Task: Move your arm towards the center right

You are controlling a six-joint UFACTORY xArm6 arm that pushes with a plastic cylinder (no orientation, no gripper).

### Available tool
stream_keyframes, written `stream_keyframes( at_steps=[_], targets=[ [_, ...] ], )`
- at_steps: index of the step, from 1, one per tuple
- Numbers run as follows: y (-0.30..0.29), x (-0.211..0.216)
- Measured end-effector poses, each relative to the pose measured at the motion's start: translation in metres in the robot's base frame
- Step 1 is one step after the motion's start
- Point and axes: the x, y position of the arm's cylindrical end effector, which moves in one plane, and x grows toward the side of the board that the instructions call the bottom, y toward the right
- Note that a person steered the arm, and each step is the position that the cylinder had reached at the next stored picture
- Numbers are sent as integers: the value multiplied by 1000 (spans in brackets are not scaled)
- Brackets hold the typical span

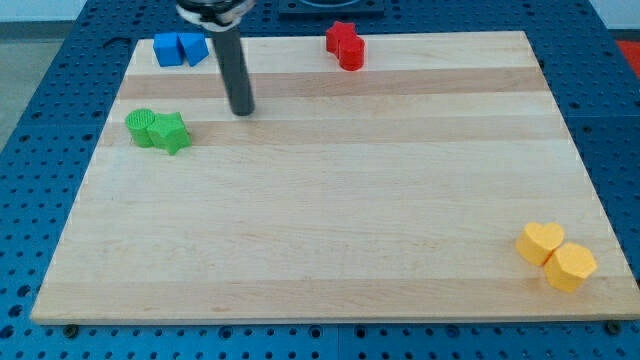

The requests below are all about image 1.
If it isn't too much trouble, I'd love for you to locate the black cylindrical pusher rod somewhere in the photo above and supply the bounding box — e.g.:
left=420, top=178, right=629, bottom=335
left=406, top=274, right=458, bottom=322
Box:
left=211, top=27, right=255, bottom=116

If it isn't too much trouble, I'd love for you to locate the blue cube block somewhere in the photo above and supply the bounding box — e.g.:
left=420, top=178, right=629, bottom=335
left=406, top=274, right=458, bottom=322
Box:
left=153, top=32, right=183, bottom=67

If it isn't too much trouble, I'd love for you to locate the robot arm flange white ring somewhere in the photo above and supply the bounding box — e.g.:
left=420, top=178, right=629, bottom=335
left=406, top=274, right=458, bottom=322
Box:
left=175, top=0, right=257, bottom=27

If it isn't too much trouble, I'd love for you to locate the red star block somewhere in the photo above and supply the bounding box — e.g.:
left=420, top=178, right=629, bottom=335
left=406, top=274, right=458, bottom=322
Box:
left=325, top=21, right=356, bottom=56

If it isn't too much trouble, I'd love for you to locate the yellow hexagon block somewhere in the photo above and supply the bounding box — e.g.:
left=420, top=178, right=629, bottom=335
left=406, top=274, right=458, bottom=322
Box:
left=543, top=242, right=598, bottom=293

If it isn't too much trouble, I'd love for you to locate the red cylinder block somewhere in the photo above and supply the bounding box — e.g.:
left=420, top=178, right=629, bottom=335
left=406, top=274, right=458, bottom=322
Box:
left=338, top=35, right=365, bottom=71

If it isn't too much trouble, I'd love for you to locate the green star block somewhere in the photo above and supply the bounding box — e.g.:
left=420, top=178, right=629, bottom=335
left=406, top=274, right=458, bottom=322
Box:
left=146, top=112, right=192, bottom=155

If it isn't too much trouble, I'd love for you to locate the wooden board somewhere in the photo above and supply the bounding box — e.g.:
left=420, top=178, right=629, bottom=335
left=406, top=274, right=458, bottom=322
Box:
left=31, top=31, right=639, bottom=325

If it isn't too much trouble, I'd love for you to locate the blue triangular block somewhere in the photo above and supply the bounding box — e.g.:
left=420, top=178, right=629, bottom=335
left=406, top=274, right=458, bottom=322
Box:
left=178, top=33, right=209, bottom=67

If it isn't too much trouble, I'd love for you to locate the green cylinder block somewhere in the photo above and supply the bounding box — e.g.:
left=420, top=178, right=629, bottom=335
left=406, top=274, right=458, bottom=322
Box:
left=125, top=108, right=155, bottom=148

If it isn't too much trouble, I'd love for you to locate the yellow heart block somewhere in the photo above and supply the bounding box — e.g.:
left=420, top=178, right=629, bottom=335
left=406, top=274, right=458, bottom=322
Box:
left=515, top=222, right=565, bottom=266

